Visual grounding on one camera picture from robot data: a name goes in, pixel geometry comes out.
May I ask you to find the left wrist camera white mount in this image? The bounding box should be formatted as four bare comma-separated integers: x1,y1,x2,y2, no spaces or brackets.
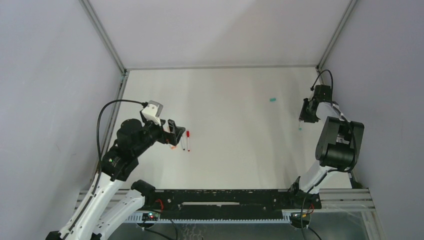
140,100,164,127

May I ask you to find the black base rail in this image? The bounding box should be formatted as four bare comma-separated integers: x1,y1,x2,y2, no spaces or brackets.
142,189,322,221

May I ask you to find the aluminium frame profile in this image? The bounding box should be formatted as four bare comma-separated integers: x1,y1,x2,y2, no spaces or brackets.
87,70,129,187

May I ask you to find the small circuit board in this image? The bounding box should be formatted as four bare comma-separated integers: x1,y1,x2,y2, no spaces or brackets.
141,212,160,222

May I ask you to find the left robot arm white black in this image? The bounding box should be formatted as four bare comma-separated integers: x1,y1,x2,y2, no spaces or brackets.
46,119,186,240

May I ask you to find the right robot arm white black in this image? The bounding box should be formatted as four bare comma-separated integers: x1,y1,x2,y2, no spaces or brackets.
288,85,365,199

